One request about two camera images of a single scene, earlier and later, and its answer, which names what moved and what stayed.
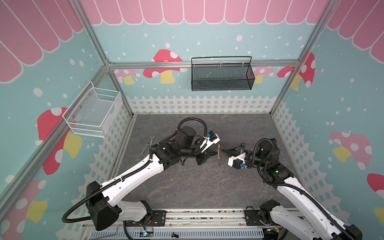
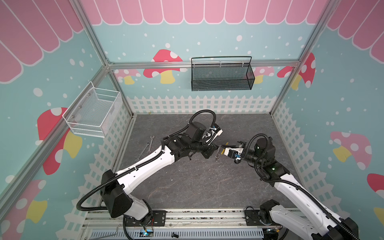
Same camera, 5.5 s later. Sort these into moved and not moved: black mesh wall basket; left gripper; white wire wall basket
Moved: left gripper
Not moved: black mesh wall basket; white wire wall basket
